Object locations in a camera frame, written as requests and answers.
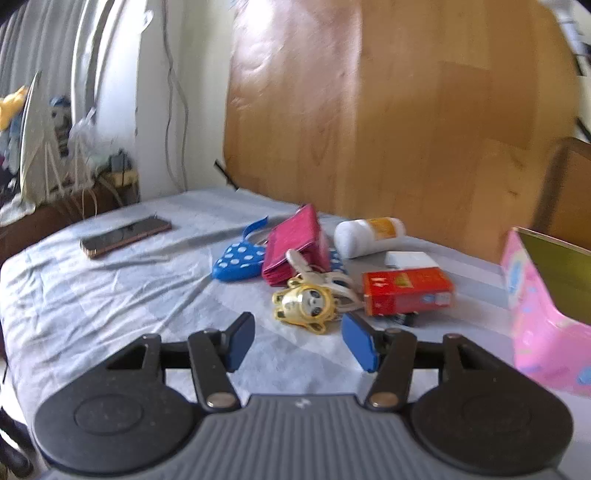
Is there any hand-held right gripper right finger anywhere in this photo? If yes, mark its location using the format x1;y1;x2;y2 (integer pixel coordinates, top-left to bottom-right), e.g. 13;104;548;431
341;311;498;411

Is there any white power adapter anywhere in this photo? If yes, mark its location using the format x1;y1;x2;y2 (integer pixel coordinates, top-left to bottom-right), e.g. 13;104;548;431
384;250;440;271

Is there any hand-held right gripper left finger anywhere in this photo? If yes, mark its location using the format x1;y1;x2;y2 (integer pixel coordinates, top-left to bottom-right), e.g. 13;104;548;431
106;311;257;412

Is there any gold panda keychain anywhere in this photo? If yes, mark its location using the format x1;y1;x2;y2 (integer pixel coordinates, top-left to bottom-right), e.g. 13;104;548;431
271;276;340;334

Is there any red cardboard box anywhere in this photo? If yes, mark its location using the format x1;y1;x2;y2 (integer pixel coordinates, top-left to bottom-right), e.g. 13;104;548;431
361;267;455;317

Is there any clear plastic bag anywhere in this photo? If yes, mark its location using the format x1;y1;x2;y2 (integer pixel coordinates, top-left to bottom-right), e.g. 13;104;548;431
68;107;100;160

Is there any black tape strip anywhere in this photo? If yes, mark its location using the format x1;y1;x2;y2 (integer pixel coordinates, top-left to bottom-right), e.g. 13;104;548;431
213;160;240;192

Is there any blue polka dot pouch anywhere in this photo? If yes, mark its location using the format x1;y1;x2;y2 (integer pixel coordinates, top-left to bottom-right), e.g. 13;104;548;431
211;215;269;283
328;248;348;282

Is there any white flat board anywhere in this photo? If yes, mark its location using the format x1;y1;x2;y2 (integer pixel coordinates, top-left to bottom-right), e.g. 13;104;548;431
18;71;56;204

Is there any magenta wallet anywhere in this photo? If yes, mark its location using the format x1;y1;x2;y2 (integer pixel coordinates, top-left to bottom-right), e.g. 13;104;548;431
261;203;331;288

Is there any pink printed box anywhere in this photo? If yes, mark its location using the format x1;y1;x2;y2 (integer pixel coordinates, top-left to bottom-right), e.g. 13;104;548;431
501;226;591;398

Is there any dark brown side table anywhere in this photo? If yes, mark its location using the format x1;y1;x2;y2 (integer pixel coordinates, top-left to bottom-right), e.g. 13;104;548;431
0;168;140;266

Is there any blue and white toy figure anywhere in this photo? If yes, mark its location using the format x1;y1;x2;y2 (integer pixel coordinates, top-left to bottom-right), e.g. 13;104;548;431
48;95;72;158

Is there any grey striped bed sheet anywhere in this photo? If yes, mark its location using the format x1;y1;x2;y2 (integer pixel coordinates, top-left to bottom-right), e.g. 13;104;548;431
0;187;591;418

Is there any wood grain panel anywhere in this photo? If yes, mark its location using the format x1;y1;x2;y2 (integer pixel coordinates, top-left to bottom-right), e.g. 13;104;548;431
223;0;583;265

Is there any smartphone in clear case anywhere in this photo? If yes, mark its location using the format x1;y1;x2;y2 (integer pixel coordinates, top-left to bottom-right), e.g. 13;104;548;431
80;215;173;260

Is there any wall cable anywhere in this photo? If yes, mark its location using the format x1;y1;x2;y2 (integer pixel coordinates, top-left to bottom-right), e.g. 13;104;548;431
161;0;190;193

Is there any white lidded jar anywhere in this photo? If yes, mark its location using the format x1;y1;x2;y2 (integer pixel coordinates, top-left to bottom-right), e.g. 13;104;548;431
333;216;407;259

